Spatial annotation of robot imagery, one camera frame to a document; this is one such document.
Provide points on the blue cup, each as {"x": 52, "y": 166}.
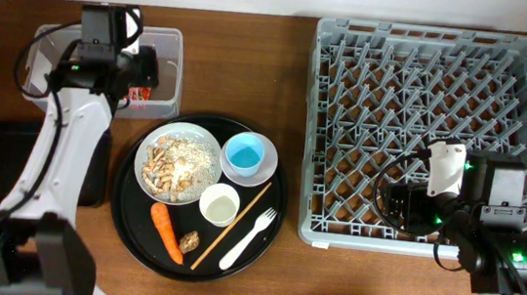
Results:
{"x": 245, "y": 153}

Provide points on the round black tray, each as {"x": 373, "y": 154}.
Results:
{"x": 131, "y": 208}

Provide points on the wooden chopstick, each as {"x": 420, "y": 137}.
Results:
{"x": 229, "y": 227}

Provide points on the orange carrot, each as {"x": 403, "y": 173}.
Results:
{"x": 162, "y": 222}

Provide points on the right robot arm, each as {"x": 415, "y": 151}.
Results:
{"x": 473, "y": 200}

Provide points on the grey plate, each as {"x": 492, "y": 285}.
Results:
{"x": 180, "y": 130}

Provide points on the white plastic fork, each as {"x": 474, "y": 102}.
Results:
{"x": 260, "y": 224}

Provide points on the black rectangular tray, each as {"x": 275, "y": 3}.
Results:
{"x": 16, "y": 142}

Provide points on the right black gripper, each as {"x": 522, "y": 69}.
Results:
{"x": 415, "y": 196}

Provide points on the grey dishwasher rack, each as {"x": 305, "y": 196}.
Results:
{"x": 378, "y": 90}

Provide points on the clear plastic bin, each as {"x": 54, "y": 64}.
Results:
{"x": 165, "y": 99}

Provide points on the brown walnut lump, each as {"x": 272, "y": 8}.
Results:
{"x": 189, "y": 242}

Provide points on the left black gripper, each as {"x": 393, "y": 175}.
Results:
{"x": 148, "y": 57}

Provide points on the white paper cup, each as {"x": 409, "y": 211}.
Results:
{"x": 219, "y": 204}

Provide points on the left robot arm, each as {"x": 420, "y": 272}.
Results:
{"x": 40, "y": 251}

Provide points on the red snack wrapper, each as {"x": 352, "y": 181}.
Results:
{"x": 139, "y": 94}

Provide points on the rice and peanut shell scraps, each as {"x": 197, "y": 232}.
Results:
{"x": 177, "y": 170}

